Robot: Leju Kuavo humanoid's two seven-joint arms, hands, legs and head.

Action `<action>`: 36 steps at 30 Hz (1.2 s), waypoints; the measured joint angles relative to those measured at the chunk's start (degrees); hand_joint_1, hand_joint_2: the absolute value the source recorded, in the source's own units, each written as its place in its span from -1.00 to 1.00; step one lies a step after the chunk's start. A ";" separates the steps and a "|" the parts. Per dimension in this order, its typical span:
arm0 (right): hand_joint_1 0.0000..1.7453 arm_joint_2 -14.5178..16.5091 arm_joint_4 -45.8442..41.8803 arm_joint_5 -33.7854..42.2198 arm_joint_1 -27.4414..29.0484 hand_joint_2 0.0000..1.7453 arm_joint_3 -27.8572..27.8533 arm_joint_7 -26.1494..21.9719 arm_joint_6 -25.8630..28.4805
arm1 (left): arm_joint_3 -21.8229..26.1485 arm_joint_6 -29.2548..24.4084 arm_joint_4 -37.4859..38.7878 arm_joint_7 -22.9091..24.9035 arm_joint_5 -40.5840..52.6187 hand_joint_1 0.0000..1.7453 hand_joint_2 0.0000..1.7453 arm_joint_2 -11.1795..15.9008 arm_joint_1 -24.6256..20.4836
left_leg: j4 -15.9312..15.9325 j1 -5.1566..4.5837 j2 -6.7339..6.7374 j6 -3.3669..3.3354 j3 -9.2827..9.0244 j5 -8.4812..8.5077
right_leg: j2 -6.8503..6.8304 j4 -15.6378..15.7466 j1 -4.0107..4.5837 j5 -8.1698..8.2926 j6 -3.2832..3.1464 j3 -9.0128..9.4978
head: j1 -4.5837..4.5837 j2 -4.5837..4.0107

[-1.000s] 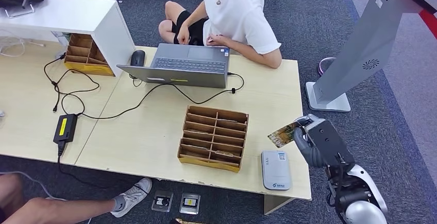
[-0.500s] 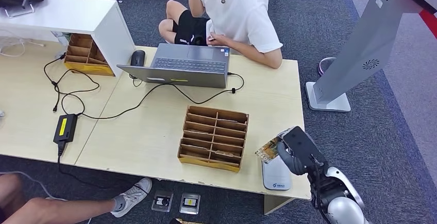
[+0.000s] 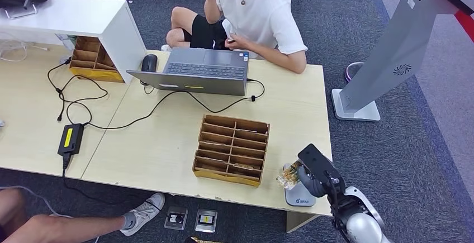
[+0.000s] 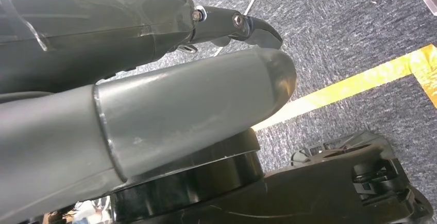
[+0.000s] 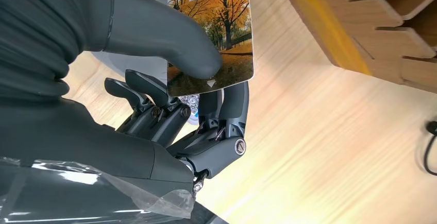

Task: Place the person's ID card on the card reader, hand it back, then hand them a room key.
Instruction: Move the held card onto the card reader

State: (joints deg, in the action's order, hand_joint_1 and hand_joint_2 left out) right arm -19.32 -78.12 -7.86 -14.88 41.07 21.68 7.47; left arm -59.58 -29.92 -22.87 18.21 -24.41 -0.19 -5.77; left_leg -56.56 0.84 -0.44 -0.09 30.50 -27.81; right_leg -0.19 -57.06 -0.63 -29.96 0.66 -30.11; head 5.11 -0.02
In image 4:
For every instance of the black round robot joint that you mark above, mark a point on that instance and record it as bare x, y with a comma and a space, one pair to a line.
187, 188

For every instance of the black robot foot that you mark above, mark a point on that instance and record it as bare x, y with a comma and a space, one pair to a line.
324, 195

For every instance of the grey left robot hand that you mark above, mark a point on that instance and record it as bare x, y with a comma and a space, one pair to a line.
136, 113

